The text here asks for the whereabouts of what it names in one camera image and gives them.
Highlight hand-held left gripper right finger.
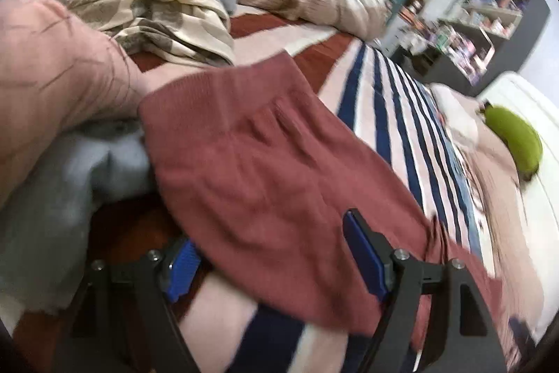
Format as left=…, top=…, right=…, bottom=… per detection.
left=343, top=208, right=509, bottom=373

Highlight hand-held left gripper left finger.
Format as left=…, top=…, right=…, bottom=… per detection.
left=57, top=239, right=206, bottom=373

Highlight red pants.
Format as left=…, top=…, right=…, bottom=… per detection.
left=137, top=50, right=520, bottom=360

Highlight striped blanket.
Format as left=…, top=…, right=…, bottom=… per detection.
left=13, top=3, right=538, bottom=373

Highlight grey cloth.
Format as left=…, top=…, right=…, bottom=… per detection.
left=0, top=122, right=153, bottom=308

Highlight green plush toy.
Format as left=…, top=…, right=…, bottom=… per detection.
left=482, top=104, right=543, bottom=181

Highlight dark desk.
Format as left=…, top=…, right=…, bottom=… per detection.
left=380, top=19, right=496, bottom=94

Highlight white headboard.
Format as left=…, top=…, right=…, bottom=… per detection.
left=478, top=71, right=559, bottom=304

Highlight pink cloth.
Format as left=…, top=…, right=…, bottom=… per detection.
left=0, top=0, right=151, bottom=208

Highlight beige patterned cloth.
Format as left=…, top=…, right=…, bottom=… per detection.
left=11, top=0, right=237, bottom=68

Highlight dark bookshelf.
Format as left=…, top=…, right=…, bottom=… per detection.
left=441, top=0, right=551, bottom=87

